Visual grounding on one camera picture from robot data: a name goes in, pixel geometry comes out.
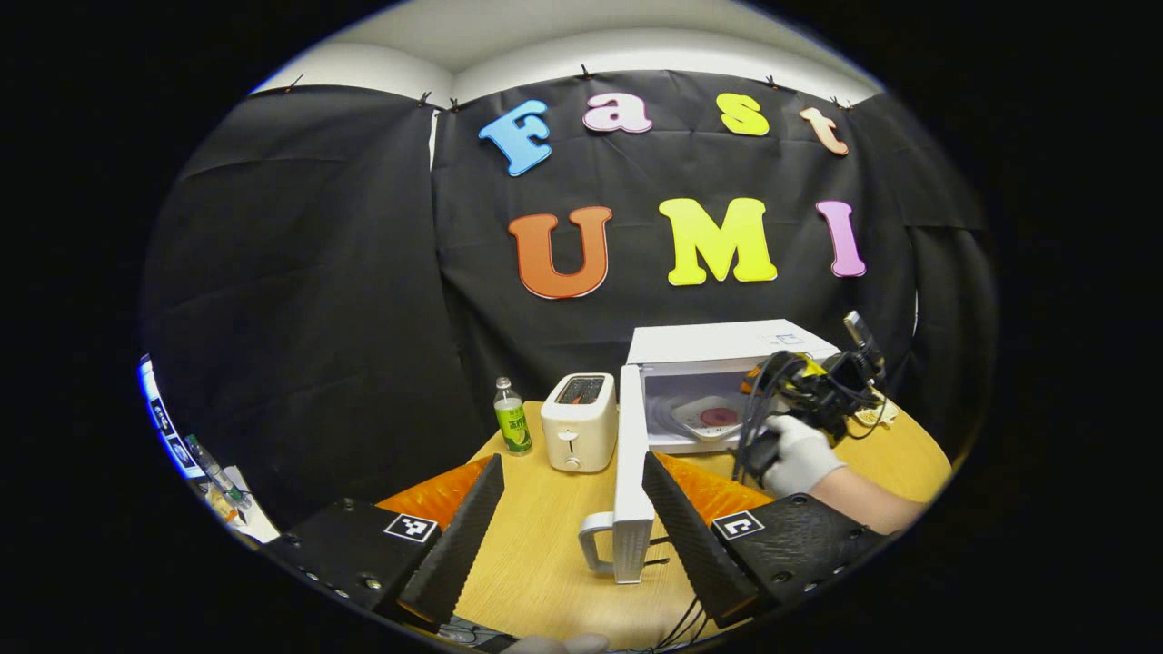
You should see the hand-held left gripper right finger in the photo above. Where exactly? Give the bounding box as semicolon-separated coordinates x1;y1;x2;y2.
641;451;891;629

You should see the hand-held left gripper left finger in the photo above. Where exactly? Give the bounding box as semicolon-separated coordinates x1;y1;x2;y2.
263;453;505;628

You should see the white microwave oven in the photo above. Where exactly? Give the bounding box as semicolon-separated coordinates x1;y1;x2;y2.
579;318;841;585

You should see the white square plate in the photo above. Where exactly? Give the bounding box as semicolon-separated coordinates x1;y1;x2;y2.
671;394;753;442

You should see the white microwave oven door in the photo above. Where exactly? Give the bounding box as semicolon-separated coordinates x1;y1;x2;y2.
579;363;673;585

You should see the glass microwave turntable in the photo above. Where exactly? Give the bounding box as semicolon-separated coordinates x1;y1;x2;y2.
647;392;760;446

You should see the white divided bean dish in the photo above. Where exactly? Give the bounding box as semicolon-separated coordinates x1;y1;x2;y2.
850;398;900;430

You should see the green label drink bottle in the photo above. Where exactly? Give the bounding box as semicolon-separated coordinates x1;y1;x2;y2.
493;377;533;456

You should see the cream toaster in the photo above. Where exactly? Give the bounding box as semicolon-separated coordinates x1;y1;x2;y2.
541;372;619;473

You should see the white paper sheet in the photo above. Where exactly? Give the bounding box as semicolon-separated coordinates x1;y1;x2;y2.
204;465;281;546

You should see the clear plastic bottle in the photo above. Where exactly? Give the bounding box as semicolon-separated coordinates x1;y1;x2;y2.
184;434;248;506

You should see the black backdrop cloth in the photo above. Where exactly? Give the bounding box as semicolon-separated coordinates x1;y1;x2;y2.
141;68;998;532

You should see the blue edged picture board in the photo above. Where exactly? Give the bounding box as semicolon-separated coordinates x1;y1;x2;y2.
136;354;208;481

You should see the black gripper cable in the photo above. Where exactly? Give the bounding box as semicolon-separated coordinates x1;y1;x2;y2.
731;350;810;484

